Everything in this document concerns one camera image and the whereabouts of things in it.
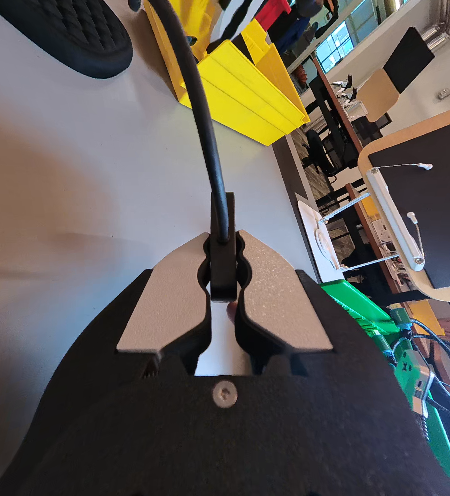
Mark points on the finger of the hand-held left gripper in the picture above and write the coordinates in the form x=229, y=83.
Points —
x=258, y=11
x=223, y=17

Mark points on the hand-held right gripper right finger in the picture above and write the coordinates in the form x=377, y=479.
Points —
x=283, y=302

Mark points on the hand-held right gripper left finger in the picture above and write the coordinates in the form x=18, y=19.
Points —
x=167, y=302

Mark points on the green plastic bin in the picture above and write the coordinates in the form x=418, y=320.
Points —
x=349, y=302

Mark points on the yellow plastic bin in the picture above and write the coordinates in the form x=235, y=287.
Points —
x=248, y=97

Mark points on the person's right hand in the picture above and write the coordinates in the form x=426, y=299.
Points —
x=232, y=312

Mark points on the red plastic bin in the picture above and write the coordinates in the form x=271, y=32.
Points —
x=273, y=11

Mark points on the window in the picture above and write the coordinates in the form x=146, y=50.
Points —
x=333, y=46

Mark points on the wooden desk with black legs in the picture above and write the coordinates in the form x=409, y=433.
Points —
x=325, y=97

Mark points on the black and silver desk gadget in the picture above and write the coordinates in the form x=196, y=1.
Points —
x=345, y=89

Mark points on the black padded wrist rest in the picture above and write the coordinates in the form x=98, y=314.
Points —
x=74, y=35

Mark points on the black office chair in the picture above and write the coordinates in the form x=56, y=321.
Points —
x=318, y=151

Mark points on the black board with tan rim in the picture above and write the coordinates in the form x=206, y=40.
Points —
x=442, y=213

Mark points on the black and tan wall panel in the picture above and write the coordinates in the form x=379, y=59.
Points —
x=407, y=58

